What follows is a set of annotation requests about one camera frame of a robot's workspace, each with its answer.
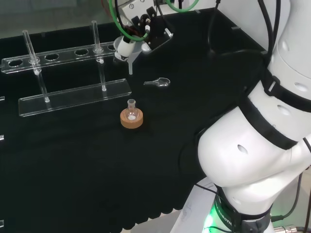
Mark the black bench cloth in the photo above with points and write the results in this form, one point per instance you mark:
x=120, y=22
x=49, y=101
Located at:
x=73, y=170

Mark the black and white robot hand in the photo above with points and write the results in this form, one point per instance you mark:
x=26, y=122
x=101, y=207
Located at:
x=158, y=31

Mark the small round-bottom glass flask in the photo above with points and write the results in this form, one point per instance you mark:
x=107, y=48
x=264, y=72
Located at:
x=131, y=112

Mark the white paper sheet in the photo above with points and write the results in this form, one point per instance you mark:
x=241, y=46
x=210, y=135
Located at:
x=194, y=213

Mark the clear glass weighing funnel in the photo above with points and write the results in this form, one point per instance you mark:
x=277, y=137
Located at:
x=160, y=82

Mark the clear plastic funnel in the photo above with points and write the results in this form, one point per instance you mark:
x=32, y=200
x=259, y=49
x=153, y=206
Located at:
x=130, y=68

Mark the clear acrylic funnel stand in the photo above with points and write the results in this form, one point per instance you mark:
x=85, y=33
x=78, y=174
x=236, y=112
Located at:
x=73, y=97

